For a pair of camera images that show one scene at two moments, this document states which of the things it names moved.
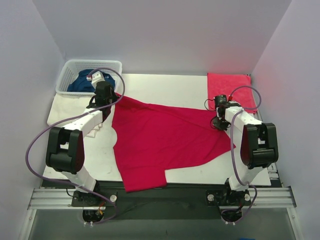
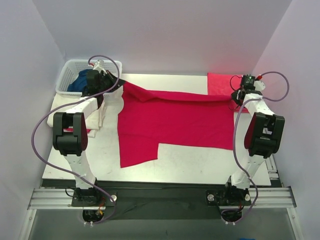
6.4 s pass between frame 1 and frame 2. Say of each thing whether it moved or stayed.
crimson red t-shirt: moved
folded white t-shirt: stayed
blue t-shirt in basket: stayed
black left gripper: moved
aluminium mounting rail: stayed
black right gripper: moved
